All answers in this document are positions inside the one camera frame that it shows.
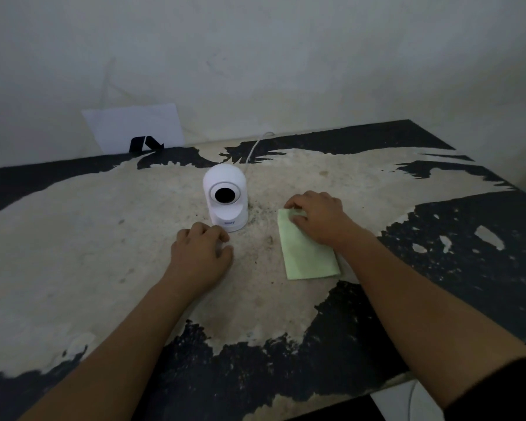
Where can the light green cloth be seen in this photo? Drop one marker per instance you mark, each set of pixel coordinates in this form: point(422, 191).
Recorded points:
point(307, 256)

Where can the white paper sheet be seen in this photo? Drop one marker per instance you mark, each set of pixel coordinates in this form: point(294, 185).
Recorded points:
point(131, 124)

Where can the black tape piece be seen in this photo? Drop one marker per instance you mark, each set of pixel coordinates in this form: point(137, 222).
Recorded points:
point(145, 144)

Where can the person's left hand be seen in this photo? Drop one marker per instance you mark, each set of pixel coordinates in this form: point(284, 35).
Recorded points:
point(199, 260)

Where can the white plastic object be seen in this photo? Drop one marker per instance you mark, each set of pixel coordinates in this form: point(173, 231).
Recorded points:
point(403, 403)

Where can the person's left forearm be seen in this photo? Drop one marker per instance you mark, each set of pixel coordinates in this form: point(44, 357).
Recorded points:
point(114, 350)

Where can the person's left thumb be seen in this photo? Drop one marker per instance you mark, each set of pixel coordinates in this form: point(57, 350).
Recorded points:
point(226, 256)

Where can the white security camera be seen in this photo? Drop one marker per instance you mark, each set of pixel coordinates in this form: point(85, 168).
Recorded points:
point(225, 197)

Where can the black sleeve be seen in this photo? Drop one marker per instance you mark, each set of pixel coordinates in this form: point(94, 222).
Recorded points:
point(502, 392)

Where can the person's right hand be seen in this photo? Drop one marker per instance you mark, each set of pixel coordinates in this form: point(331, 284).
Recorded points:
point(326, 221)

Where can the person's right forearm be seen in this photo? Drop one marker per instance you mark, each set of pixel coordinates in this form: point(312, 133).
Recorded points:
point(421, 320)

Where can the person's right thumb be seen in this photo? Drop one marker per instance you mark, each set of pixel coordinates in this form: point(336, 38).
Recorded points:
point(299, 219)

